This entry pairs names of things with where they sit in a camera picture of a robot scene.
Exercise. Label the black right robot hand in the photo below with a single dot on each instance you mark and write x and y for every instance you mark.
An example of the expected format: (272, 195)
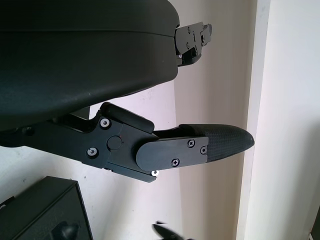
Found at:
(167, 231)

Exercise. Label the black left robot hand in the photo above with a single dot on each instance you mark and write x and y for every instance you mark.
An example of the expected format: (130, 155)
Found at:
(75, 70)

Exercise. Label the black box base with insert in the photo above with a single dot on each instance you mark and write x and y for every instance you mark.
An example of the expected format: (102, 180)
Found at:
(37, 215)

